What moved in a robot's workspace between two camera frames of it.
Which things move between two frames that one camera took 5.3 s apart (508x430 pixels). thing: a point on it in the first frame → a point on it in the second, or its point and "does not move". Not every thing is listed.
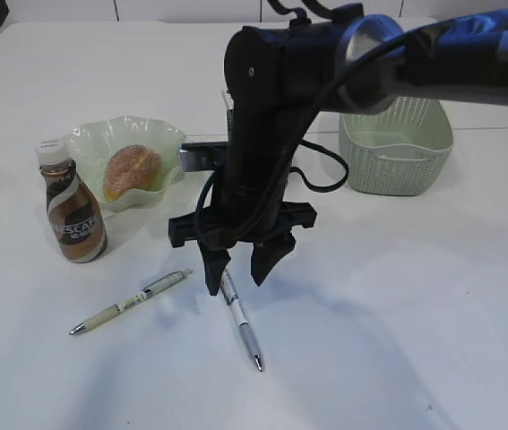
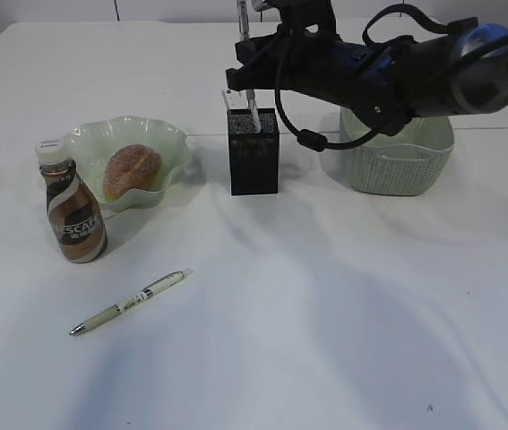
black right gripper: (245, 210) → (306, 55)
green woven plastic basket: (404, 150) does not move
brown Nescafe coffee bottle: (73, 212) does not move
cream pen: (166, 282) does not move
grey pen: (245, 326) → (243, 30)
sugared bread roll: (133, 167) does not move
